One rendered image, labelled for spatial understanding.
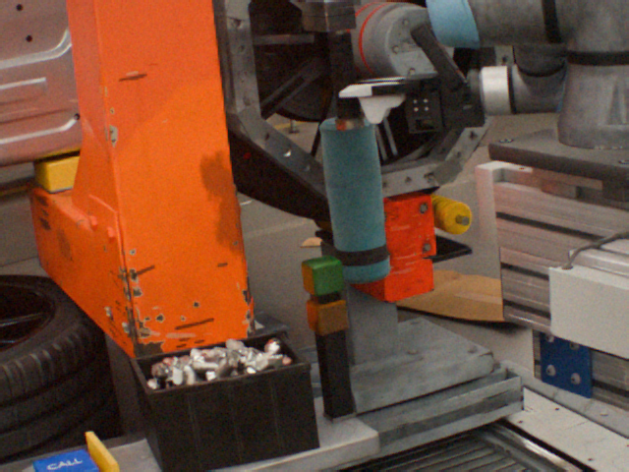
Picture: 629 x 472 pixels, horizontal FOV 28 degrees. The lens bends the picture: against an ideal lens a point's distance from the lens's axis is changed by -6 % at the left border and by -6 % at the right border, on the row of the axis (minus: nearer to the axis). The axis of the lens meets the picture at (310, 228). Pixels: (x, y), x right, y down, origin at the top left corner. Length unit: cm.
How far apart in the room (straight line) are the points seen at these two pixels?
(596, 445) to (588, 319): 119
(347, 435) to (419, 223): 74
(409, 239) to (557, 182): 90
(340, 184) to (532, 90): 38
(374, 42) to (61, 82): 52
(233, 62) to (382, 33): 25
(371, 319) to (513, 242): 101
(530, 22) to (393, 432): 122
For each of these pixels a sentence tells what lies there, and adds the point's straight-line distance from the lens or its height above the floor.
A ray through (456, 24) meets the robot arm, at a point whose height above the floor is 95.
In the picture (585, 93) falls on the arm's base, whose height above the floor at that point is 87.
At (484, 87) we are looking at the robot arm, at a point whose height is 80.
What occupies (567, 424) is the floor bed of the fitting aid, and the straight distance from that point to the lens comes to 249.
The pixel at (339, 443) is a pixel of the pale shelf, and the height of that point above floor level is 45.
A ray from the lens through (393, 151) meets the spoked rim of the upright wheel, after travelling 235.
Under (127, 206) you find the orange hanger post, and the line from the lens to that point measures 164.
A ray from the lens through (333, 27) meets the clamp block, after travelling 192.
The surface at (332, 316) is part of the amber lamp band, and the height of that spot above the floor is 59.
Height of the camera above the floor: 109
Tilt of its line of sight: 14 degrees down
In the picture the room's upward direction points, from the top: 7 degrees counter-clockwise
